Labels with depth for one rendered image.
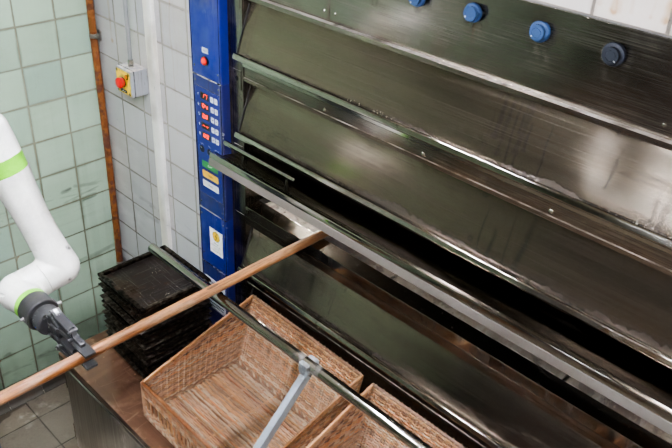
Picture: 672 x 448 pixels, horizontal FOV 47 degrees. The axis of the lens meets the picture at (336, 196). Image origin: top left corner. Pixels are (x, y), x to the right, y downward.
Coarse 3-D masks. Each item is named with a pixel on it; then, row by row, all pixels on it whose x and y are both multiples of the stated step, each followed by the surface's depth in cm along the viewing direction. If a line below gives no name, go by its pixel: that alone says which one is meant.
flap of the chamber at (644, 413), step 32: (256, 192) 229; (320, 192) 231; (320, 224) 212; (352, 224) 214; (384, 224) 217; (416, 256) 202; (448, 256) 205; (480, 288) 191; (512, 288) 194; (480, 320) 180; (544, 320) 182; (576, 320) 184; (544, 352) 170; (576, 352) 171; (608, 352) 173; (640, 384) 163; (640, 416) 157
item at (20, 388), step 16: (304, 240) 240; (272, 256) 232; (288, 256) 236; (240, 272) 224; (256, 272) 228; (208, 288) 217; (224, 288) 220; (176, 304) 210; (192, 304) 213; (144, 320) 204; (160, 320) 206; (112, 336) 198; (128, 336) 200; (96, 352) 194; (48, 368) 187; (64, 368) 189; (16, 384) 182; (32, 384) 184; (0, 400) 179
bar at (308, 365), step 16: (160, 256) 237; (192, 272) 230; (224, 304) 218; (256, 320) 212; (272, 336) 207; (288, 352) 202; (304, 368) 198; (320, 368) 196; (304, 384) 200; (336, 384) 192; (288, 400) 198; (352, 400) 188; (384, 416) 183; (272, 432) 198; (400, 432) 179
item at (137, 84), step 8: (120, 64) 282; (136, 64) 283; (120, 72) 280; (128, 72) 276; (136, 72) 277; (144, 72) 280; (128, 80) 278; (136, 80) 279; (144, 80) 281; (120, 88) 284; (128, 88) 279; (136, 88) 280; (144, 88) 282; (136, 96) 281
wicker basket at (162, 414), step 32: (224, 320) 268; (288, 320) 262; (224, 352) 275; (256, 352) 275; (320, 352) 253; (160, 384) 258; (192, 384) 270; (224, 384) 272; (256, 384) 272; (288, 384) 265; (320, 384) 254; (352, 384) 239; (160, 416) 250; (192, 416) 258; (224, 416) 259; (256, 416) 260; (288, 416) 260; (320, 416) 232
